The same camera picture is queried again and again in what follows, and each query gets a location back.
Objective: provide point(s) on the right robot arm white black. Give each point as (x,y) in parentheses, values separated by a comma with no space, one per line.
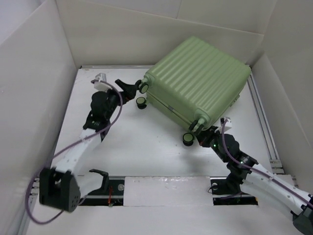
(247,175)

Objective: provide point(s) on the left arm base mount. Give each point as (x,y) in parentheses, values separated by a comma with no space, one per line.
(105,193)

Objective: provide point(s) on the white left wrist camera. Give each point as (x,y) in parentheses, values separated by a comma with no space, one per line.
(99,82)

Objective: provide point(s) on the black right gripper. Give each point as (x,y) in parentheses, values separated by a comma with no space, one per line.
(203,136)

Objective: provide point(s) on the green suitcase blue lining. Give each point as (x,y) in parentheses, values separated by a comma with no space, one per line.
(194,85)

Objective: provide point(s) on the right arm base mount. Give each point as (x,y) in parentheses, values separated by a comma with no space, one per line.
(226,191)

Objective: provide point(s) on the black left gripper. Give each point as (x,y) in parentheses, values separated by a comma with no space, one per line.
(128,92)

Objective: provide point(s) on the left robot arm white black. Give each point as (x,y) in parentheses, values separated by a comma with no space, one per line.
(61,185)

